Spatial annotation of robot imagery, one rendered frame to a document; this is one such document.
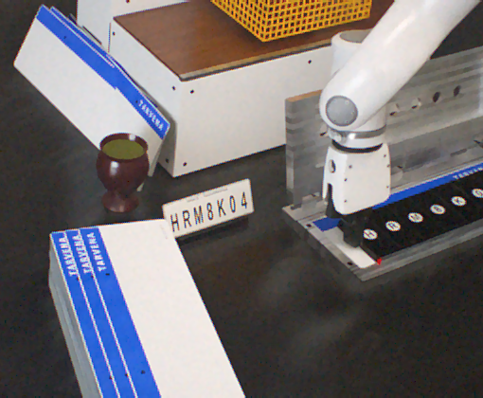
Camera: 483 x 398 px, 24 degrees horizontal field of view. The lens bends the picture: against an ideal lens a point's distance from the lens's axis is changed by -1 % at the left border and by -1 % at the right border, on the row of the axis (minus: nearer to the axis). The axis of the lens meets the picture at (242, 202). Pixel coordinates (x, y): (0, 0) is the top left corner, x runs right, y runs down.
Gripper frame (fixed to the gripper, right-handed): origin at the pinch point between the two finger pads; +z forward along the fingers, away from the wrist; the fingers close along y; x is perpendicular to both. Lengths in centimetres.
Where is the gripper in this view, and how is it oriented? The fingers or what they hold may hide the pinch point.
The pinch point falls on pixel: (353, 232)
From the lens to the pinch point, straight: 180.9
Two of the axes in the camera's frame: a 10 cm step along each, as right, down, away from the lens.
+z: 0.1, 8.9, 4.5
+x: -5.7, -3.6, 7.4
